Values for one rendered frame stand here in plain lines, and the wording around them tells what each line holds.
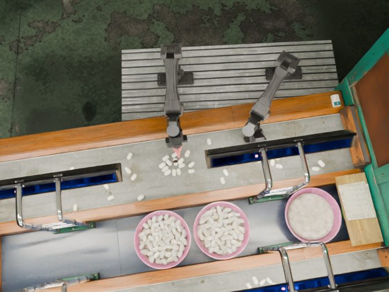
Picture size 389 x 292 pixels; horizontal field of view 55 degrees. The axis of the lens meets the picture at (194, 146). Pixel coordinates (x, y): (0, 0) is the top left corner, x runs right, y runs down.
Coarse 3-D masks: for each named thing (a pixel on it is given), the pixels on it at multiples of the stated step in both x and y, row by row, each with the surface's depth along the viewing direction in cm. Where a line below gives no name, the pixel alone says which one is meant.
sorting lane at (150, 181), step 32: (288, 128) 190; (320, 128) 190; (32, 160) 185; (64, 160) 186; (96, 160) 186; (128, 160) 186; (160, 160) 186; (192, 160) 186; (288, 160) 186; (352, 160) 186; (64, 192) 181; (96, 192) 181; (128, 192) 181; (160, 192) 181; (192, 192) 181
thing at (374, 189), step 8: (344, 80) 189; (336, 88) 199; (344, 88) 190; (344, 96) 192; (352, 104) 184; (368, 168) 178; (368, 176) 179; (368, 184) 180; (376, 184) 173; (376, 192) 173; (376, 200) 174; (376, 208) 176; (384, 208) 169; (384, 216) 169; (384, 224) 170; (384, 232) 172; (384, 240) 173
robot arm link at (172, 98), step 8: (176, 48) 162; (160, 56) 159; (176, 56) 159; (168, 64) 160; (176, 64) 160; (168, 72) 161; (176, 72) 162; (168, 80) 162; (176, 80) 162; (168, 88) 163; (176, 88) 163; (168, 96) 164; (176, 96) 164; (168, 104) 165; (176, 104) 165; (168, 112) 167; (176, 112) 167
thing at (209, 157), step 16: (256, 144) 152; (272, 144) 150; (288, 144) 149; (304, 144) 150; (320, 144) 152; (336, 144) 153; (352, 144) 154; (208, 160) 149; (224, 160) 151; (240, 160) 152; (256, 160) 153
